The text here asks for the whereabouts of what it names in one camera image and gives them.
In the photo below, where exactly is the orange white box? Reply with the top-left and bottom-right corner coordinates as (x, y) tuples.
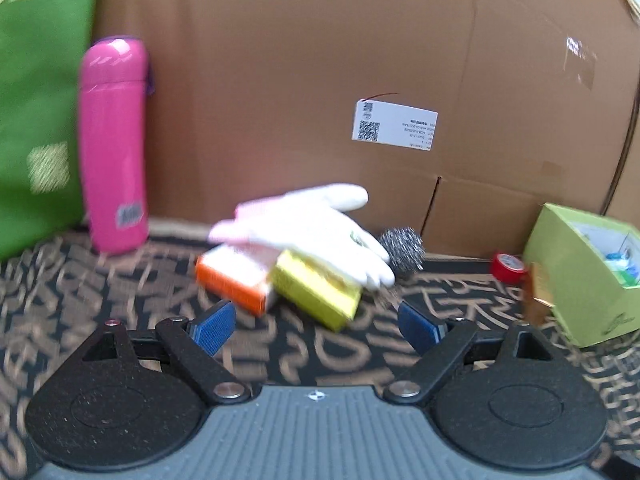
(195, 244), (280, 318)

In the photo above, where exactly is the yellow packaged box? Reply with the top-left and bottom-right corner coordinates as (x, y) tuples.
(269, 250), (362, 332)

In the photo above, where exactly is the steel wool scrubber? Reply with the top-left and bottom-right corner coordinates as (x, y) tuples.
(378, 228), (425, 276)

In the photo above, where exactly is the light green cardboard box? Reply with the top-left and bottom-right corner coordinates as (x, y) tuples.
(523, 204), (639, 348)

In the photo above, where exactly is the copper gold small box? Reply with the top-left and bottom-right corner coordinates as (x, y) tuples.
(522, 262), (554, 327)

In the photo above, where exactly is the green shopping bag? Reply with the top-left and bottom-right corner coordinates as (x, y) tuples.
(1, 0), (96, 258)

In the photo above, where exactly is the large brown cardboard box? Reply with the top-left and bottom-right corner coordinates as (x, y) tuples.
(96, 0), (639, 256)

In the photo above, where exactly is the red tape roll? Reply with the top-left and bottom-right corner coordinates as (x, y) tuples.
(490, 252), (527, 285)

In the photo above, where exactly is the blue gum container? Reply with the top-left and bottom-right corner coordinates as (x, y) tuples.
(604, 240), (639, 287)

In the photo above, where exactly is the black tan lettered mat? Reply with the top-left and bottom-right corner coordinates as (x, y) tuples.
(1, 230), (639, 479)

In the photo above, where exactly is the white shipping label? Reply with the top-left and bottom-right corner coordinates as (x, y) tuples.
(352, 100), (438, 152)

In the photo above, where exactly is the pink thermos bottle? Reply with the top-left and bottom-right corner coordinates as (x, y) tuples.
(78, 36), (152, 254)

